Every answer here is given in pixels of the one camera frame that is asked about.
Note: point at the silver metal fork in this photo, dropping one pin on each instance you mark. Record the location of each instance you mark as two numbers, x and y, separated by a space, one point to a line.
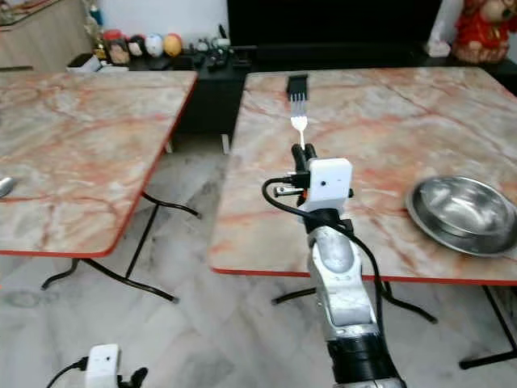
299 121

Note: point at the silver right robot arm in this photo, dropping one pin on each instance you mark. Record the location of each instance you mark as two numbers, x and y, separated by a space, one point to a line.
339 275

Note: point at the marble folding table with bowl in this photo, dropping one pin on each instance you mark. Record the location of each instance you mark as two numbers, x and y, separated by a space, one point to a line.
388 121

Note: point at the black television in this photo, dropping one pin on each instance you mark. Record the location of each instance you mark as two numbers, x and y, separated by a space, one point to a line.
331 23

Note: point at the stainless steel bowl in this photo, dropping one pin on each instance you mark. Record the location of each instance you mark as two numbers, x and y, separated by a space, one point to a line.
464 212

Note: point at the small white ornament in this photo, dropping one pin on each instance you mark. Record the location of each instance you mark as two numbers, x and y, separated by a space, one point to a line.
438 47

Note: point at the orange egg ornament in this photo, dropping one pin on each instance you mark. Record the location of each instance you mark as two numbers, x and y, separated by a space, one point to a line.
172 44

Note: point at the silver metal spoon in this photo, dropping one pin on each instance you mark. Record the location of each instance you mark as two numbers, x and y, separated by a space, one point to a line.
6 187

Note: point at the white egg ornament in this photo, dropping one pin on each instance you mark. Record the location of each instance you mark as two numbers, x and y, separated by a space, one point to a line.
154 45

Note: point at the black egg ornament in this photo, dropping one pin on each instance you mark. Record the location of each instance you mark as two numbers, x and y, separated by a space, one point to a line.
136 47

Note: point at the red lidded glass jar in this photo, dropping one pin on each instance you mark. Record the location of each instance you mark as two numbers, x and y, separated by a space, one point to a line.
115 48

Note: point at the red and gold figurine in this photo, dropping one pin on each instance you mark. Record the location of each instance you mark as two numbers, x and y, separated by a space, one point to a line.
485 28

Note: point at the small white box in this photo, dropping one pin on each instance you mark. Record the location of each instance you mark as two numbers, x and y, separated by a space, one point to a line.
83 63

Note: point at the light wooden cabinet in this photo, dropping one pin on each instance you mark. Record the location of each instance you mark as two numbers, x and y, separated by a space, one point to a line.
40 36

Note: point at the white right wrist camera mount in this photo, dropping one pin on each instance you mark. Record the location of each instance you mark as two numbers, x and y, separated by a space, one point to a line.
329 183

